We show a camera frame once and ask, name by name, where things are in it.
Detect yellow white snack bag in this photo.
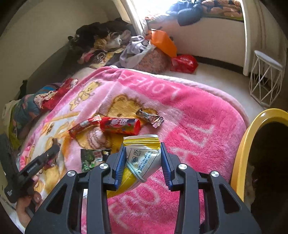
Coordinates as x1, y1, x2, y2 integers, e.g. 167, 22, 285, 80
107, 134, 161, 198

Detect yellow rimmed black trash bin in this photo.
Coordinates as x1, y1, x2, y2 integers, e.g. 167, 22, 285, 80
231, 108, 287, 233

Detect person left hand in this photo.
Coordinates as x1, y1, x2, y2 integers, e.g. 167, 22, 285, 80
15, 175, 44, 228

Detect green snack wrapper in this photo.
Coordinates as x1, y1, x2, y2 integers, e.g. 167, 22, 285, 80
80, 149, 111, 173

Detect pink teddy bear blanket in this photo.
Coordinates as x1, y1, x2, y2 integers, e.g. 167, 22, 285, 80
19, 67, 247, 233

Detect red patterned cloth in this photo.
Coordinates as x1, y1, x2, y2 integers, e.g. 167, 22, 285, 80
41, 78, 78, 111

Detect brown candy bar wrapper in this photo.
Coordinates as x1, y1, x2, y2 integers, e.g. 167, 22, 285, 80
136, 109, 164, 128

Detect long red snack wrapper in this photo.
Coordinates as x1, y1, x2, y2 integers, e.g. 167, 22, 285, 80
68, 115, 102, 138

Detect red snack packet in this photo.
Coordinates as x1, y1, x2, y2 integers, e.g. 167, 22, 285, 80
100, 117, 141, 136

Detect red plastic bag on floor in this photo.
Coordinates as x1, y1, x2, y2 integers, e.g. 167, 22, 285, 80
170, 55, 198, 74

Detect floral laundry basket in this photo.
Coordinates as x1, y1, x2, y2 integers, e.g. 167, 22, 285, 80
133, 48, 170, 74

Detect dark clothes pile on bed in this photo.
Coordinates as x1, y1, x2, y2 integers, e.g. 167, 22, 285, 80
65, 18, 136, 69

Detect orange paper bag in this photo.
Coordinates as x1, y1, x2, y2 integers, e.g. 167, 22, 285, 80
146, 30, 177, 58

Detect lilac clothes in basket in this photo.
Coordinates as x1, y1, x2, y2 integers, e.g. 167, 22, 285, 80
119, 36, 156, 69

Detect cream curtain right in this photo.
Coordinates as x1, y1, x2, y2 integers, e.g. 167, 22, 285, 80
241, 1, 282, 76

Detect cream curtain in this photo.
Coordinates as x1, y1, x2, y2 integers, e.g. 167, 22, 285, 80
241, 1, 282, 76
113, 0, 148, 36

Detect dark blue clothes on sill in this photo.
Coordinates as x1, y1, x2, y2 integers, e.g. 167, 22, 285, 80
166, 1, 203, 26

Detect orange patterned blanket on sill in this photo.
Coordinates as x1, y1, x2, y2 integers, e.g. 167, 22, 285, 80
201, 0, 244, 21

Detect cream curtain left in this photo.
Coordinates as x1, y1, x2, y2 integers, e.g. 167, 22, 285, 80
113, 0, 148, 36

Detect white wire frame stool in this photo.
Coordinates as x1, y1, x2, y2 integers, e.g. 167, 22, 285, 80
249, 50, 284, 108

